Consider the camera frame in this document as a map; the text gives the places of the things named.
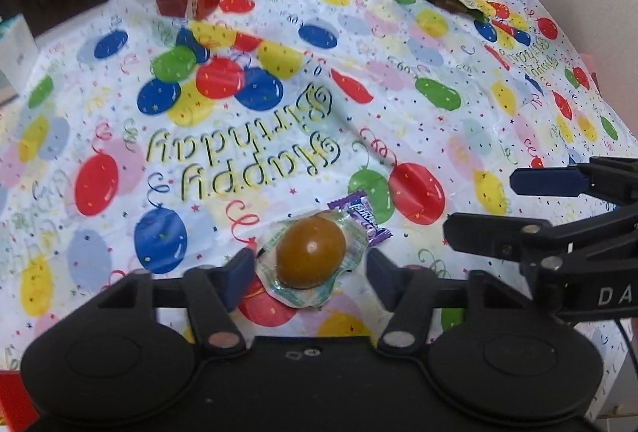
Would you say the brown jelly cup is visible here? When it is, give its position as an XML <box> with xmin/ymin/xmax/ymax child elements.
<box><xmin>255</xmin><ymin>209</ymin><xmax>369</xmax><ymax>309</ymax></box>

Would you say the purple candy packet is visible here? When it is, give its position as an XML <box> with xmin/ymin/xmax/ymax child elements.
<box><xmin>328</xmin><ymin>190</ymin><xmax>392</xmax><ymax>246</ymax></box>

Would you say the balloon birthday tablecloth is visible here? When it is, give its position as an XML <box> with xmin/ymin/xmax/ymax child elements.
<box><xmin>1</xmin><ymin>0</ymin><xmax>637</xmax><ymax>369</ymax></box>

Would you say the red white cardboard box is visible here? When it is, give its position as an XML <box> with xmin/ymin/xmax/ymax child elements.
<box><xmin>0</xmin><ymin>371</ymin><xmax>39</xmax><ymax>432</ymax></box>

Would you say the tissue box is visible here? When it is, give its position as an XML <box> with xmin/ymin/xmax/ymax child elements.
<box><xmin>0</xmin><ymin>14</ymin><xmax>39</xmax><ymax>104</ymax></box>

